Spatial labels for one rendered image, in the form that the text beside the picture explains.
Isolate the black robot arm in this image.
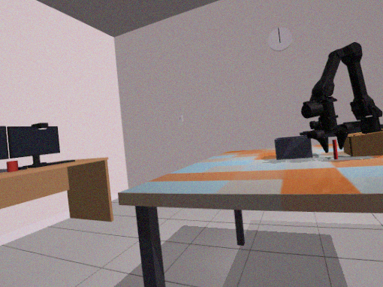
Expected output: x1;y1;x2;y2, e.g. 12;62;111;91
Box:
301;42;383;134

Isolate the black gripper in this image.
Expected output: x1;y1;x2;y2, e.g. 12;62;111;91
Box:
307;113;354;153

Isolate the dark red peg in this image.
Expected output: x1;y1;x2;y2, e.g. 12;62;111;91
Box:
332;140;338;159

